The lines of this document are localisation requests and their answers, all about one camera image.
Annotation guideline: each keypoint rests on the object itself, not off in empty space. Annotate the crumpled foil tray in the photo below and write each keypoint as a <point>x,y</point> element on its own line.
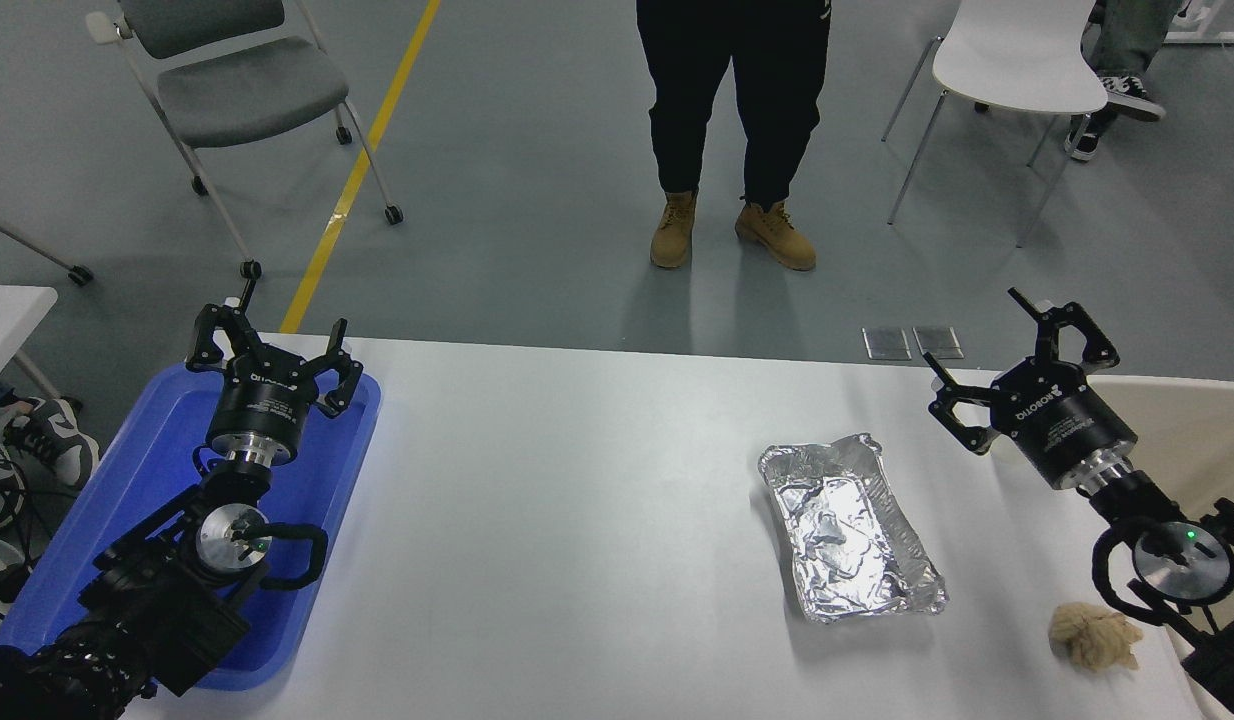
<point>847,530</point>

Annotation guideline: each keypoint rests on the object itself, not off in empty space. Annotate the white chair with metal legs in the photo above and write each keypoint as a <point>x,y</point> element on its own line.
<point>1017,60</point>

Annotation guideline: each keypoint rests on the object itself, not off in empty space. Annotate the large pale bin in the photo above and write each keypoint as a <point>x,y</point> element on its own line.
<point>1197,430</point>

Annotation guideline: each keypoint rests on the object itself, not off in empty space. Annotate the metal floor plate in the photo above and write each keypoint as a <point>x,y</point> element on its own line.
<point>938,342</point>
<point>886,343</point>

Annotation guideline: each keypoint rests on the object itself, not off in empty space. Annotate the person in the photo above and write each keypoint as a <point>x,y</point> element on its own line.
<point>1127,50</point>
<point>57,440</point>
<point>732,80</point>

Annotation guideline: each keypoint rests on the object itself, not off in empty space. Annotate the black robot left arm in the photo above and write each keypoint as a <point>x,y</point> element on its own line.
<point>157,600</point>

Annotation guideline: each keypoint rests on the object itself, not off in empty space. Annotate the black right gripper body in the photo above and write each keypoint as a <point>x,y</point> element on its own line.
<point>1062,420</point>

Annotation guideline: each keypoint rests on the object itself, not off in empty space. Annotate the white desk frame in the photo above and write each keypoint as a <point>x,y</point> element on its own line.
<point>1217,25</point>

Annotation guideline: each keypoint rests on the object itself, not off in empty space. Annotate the small white table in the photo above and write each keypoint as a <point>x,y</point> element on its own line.
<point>7,320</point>

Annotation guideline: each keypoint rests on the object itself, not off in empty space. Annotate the blue plastic tray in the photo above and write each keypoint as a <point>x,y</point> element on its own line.
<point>147,460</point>

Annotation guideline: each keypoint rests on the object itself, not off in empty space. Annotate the chair leg with caster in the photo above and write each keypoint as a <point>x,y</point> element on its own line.
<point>37,250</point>

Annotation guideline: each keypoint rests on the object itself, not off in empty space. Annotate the grey wheeled chair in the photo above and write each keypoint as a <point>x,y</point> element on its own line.
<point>247,90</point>

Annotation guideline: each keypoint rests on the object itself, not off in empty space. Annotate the crumpled tan paper ball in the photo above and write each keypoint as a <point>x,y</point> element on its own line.
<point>1092,635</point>

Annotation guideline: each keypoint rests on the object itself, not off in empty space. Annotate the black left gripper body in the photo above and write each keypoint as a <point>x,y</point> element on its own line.
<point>262,405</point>

